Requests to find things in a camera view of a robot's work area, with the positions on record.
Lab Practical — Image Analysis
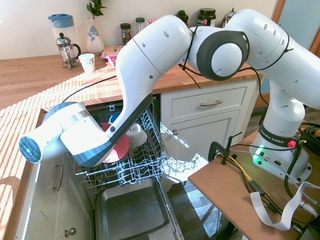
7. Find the white paper cup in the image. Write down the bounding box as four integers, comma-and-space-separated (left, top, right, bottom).
78, 53, 96, 74

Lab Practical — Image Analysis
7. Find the green plant sprig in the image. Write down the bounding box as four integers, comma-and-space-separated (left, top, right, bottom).
86, 0, 110, 20

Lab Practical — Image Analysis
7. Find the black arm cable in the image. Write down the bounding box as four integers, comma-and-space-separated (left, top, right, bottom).
61, 26, 295, 107

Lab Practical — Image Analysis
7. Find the water jug with blue lid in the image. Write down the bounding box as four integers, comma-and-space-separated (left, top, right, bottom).
47, 13, 80, 51

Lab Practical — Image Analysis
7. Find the grey wire dishwasher rack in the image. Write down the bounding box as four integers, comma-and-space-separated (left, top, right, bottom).
73, 99, 169, 188

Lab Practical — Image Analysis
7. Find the dark spice jar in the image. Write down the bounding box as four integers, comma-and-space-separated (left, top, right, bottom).
119, 23, 133, 47

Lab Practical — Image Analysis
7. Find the white vase with blue flowers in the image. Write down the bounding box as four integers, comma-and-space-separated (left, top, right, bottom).
84, 17, 105, 56

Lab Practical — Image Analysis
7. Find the glass French press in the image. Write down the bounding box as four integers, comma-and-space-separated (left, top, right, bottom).
55, 32, 82, 71

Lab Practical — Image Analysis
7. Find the white mug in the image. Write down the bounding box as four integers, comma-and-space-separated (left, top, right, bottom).
126, 122, 148, 148

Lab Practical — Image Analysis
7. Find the metal bar cabinet handle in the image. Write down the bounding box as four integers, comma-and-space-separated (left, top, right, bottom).
52, 160, 64, 192

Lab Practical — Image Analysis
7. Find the blue door with wood frame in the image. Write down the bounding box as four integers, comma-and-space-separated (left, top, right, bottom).
271, 0, 320, 59

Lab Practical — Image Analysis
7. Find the clear bottle with green cap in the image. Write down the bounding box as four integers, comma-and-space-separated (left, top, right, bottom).
135, 17, 146, 38

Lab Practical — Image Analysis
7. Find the white cabinet under corner counter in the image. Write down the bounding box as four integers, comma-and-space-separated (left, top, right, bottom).
14, 149, 95, 240

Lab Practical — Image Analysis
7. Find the black cable adapter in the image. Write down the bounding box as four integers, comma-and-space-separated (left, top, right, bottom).
249, 179, 268, 195

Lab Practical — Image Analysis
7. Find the white cabinet with drawer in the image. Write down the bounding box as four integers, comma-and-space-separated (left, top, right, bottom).
159, 76, 265, 185

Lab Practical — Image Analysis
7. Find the black tub with green label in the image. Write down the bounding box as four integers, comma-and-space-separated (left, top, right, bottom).
196, 7, 217, 28

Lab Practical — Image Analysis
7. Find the black cable bundle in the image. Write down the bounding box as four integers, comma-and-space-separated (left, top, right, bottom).
298, 121, 320, 156

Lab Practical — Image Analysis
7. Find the dark glass clip jar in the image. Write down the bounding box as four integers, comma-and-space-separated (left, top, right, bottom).
177, 10, 190, 27

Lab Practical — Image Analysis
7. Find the stainless steel kettle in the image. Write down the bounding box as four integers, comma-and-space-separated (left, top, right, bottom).
219, 7, 239, 29

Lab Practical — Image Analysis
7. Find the red round plate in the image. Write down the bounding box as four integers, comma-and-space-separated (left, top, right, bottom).
99, 122, 131, 165

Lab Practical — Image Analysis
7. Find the white flat strap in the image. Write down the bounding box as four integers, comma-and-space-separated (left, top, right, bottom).
250, 180, 320, 231

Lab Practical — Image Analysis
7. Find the metal drawer handle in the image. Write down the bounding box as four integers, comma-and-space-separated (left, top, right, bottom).
200, 100, 223, 107

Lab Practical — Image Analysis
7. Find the yellow cable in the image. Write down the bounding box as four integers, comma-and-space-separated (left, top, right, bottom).
229, 154, 254, 181

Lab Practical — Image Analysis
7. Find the black screw clamp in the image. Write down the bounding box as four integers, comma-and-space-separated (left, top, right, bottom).
208, 131, 244, 165

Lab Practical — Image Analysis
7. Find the blue mug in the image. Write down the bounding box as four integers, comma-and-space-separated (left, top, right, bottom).
109, 112, 123, 124

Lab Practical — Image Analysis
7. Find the steel dishwasher door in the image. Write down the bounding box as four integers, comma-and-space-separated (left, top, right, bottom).
95, 176, 185, 240

